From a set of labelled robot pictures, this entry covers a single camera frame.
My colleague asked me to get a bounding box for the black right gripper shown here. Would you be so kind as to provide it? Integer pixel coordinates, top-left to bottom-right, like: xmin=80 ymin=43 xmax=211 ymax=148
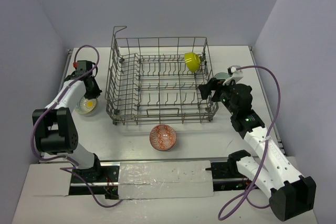
xmin=198 ymin=77 xmax=238 ymax=115

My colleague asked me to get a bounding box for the white bowl yellow flower pattern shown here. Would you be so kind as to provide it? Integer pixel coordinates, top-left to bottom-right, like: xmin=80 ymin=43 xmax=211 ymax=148
xmin=75 ymin=97 xmax=98 ymax=116

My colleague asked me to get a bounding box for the orange geometric patterned bowl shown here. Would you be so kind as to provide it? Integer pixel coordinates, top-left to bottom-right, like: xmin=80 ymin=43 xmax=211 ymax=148
xmin=149 ymin=124 xmax=177 ymax=151

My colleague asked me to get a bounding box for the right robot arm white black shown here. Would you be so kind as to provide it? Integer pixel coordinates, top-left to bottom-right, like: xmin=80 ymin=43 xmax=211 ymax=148
xmin=198 ymin=78 xmax=317 ymax=221

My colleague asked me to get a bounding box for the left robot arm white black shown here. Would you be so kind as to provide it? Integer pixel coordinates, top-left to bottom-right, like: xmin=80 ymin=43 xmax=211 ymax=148
xmin=32 ymin=60 xmax=103 ymax=183

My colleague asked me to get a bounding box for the teal patterned bowl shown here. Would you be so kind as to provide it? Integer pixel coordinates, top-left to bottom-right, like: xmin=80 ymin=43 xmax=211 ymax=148
xmin=214 ymin=72 xmax=230 ymax=80

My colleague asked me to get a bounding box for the white taped cover panel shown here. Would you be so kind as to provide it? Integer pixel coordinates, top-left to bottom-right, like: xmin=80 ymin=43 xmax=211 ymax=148
xmin=118 ymin=161 xmax=214 ymax=199

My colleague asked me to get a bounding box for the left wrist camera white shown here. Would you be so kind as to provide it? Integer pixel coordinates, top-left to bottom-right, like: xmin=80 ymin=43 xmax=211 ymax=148
xmin=73 ymin=60 xmax=95 ymax=75

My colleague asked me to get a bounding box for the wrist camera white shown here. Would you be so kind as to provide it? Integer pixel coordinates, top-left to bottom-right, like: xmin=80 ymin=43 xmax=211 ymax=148
xmin=73 ymin=60 xmax=95 ymax=75
xmin=223 ymin=66 xmax=244 ymax=86

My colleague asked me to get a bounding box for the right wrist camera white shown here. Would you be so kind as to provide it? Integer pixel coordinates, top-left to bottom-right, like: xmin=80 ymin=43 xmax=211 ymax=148
xmin=223 ymin=66 xmax=244 ymax=86

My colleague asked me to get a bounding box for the grey wire dish rack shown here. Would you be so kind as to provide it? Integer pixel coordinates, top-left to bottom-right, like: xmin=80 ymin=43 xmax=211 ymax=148
xmin=104 ymin=26 xmax=218 ymax=125

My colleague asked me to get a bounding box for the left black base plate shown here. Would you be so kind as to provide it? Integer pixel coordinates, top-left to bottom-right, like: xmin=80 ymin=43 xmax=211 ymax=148
xmin=69 ymin=165 xmax=120 ymax=200

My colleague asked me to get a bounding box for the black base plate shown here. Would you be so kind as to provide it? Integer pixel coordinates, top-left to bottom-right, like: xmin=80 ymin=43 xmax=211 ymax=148
xmin=205 ymin=162 xmax=251 ymax=191
xmin=69 ymin=165 xmax=120 ymax=200

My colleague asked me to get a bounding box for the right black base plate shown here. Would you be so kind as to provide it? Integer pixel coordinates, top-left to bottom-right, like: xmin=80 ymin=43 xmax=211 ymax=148
xmin=205 ymin=162 xmax=251 ymax=191

